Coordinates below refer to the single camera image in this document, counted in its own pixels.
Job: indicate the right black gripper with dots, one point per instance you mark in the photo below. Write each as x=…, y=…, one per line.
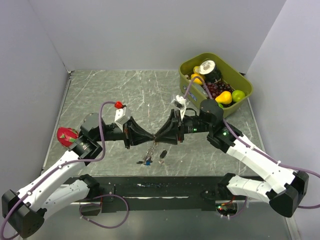
x=168, y=134

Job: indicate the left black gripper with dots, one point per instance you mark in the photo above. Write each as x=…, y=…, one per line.
x=133, y=134

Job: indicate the large metal keyring with keys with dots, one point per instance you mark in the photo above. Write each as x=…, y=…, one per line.
x=149, y=153

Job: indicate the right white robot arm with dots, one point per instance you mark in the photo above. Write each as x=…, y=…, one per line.
x=283, y=188

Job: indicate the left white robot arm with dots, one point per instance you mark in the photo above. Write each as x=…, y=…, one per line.
x=27, y=209

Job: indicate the loose black-headed key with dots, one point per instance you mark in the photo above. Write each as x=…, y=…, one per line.
x=162, y=156

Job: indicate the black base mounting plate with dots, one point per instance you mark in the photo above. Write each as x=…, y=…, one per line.
x=152, y=193

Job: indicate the orange fruit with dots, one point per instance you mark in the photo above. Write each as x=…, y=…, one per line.
x=197, y=79

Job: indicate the dark red grapes bunch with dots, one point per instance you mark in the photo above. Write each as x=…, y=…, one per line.
x=215, y=89

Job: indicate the yellow pear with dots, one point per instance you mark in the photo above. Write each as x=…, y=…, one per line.
x=224, y=98

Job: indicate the red dragon fruit toy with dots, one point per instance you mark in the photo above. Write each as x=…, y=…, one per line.
x=66, y=136

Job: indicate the black can with white lid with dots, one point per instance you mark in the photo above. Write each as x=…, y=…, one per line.
x=210, y=71

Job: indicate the green lime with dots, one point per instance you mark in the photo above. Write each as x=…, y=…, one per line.
x=237, y=95

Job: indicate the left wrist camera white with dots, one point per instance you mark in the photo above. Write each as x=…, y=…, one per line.
x=122, y=114

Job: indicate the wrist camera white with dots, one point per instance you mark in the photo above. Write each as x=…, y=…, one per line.
x=122, y=114
x=179, y=104

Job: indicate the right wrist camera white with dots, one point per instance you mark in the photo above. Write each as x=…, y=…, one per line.
x=179, y=104

